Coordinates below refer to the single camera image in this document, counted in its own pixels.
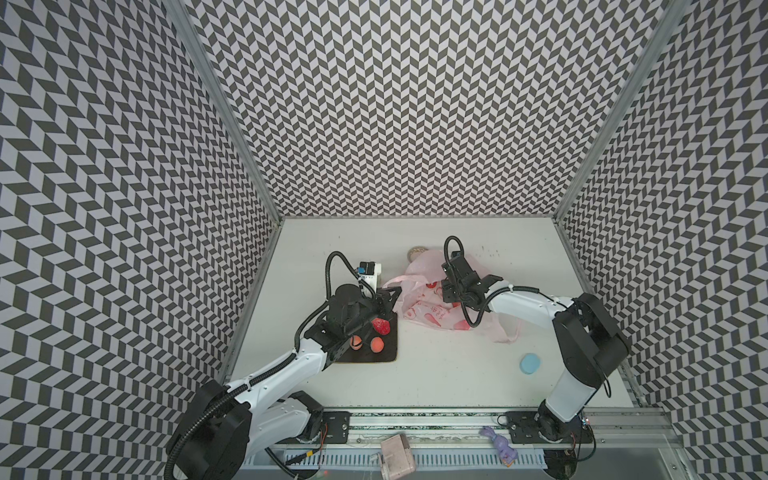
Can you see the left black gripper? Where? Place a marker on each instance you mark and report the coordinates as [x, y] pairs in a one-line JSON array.
[[385, 301]]

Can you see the orange fake peach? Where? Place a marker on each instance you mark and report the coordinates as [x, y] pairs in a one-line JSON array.
[[356, 343], [377, 345]]

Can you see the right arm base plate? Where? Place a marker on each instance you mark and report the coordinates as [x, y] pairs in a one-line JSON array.
[[533, 427]]

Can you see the pink plastic bag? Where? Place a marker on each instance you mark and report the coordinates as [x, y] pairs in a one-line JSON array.
[[421, 302]]

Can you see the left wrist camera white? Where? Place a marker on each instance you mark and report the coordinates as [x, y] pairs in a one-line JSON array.
[[370, 272]]

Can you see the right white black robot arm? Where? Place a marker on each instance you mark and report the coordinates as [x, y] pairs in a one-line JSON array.
[[591, 343]]

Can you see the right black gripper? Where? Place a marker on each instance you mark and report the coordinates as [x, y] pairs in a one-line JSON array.
[[455, 274]]

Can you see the pink small box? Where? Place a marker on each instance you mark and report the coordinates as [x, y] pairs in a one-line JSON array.
[[396, 457]]

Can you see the red fake strawberry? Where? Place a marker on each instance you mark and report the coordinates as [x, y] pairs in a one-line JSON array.
[[381, 326]]

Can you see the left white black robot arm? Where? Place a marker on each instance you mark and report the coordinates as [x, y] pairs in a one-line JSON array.
[[225, 423]]

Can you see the tape roll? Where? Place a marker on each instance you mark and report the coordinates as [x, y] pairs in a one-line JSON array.
[[415, 252]]

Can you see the aluminium front rail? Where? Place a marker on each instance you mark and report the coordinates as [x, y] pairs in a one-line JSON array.
[[446, 428]]

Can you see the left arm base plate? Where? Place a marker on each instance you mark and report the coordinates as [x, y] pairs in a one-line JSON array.
[[332, 427]]

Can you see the purple toy figure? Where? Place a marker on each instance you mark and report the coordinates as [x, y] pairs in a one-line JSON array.
[[506, 453]]

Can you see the light blue oval object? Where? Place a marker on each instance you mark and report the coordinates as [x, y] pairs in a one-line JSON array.
[[529, 363]]

